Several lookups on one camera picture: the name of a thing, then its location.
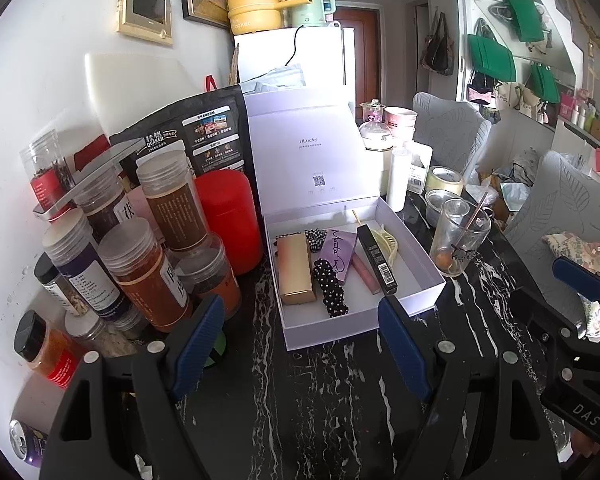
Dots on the grey leaf pattern chair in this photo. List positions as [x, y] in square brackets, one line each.
[549, 200]
[449, 130]

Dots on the grey cloth pile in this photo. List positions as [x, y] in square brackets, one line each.
[517, 165]

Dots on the white plastic board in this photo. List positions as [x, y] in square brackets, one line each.
[130, 85]

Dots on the pink cosmetic tube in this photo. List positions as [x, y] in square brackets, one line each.
[364, 272]

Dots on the small brown ball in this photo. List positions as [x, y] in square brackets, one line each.
[443, 260]

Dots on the white plastic bag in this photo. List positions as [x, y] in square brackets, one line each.
[275, 80]

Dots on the black slim cosmetic box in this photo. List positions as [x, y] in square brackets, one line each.
[377, 262]

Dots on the floral pillow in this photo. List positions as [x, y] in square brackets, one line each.
[574, 247]

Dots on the beige tape roll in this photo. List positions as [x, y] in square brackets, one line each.
[444, 180]

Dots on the person's right hand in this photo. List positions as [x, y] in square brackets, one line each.
[585, 442]

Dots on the woven straw fan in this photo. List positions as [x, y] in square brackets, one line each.
[234, 65]

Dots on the green tote bag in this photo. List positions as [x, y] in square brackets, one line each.
[524, 15]
[545, 85]
[492, 60]

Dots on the rose gold straw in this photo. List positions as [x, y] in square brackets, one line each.
[472, 220]

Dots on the brown wooden door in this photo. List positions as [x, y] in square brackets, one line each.
[360, 50]

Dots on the pink canister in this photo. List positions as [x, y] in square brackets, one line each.
[141, 207]

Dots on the white carton box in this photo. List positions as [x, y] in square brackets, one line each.
[419, 167]

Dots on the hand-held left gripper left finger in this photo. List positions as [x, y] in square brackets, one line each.
[197, 345]

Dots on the lavender gift box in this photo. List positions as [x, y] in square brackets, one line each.
[300, 150]

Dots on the clear cup with panda print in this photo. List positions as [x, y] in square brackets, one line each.
[370, 112]

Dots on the yellow mini cooker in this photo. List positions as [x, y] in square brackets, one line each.
[252, 12]

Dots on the gold rectangular box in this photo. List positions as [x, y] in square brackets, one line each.
[296, 270]

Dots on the white lidded pot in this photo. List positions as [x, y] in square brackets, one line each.
[374, 150]

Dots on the cream hair claw clip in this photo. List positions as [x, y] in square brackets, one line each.
[384, 245]

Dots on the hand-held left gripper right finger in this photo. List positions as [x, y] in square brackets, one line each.
[404, 350]

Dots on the white mini fridge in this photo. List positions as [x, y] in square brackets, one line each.
[270, 50]

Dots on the group of plastic spice jars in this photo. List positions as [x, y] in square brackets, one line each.
[145, 280]

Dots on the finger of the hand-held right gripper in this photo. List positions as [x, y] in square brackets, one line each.
[539, 315]
[579, 275]

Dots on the purple makeup palette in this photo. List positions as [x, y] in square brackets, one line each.
[340, 252]

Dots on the dark hanging handbag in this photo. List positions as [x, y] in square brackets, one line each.
[437, 50]

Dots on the green electric kettle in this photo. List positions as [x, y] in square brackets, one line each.
[307, 5]

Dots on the pink handbag with black trim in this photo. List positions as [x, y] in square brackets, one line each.
[481, 91]

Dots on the row of cosmetic bottles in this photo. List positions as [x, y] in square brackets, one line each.
[594, 125]

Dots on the purple drink can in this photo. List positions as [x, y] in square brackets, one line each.
[27, 442]

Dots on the black printed food pouch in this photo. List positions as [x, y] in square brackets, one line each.
[190, 130]

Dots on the gold framed wall intercom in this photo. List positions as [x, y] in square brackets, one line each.
[147, 5]

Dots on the black polka dot scrunchie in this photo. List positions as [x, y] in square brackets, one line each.
[330, 287]

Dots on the small glass bowl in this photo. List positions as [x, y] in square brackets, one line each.
[439, 205]

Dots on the black white checked scrunchie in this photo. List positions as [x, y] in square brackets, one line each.
[315, 240]

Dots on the clear glass mug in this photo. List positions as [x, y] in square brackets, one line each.
[459, 240]

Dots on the red canister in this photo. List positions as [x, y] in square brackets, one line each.
[230, 220]

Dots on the pink paper cup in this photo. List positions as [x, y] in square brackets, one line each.
[399, 122]

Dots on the green plastic lid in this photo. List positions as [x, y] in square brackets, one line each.
[216, 352]

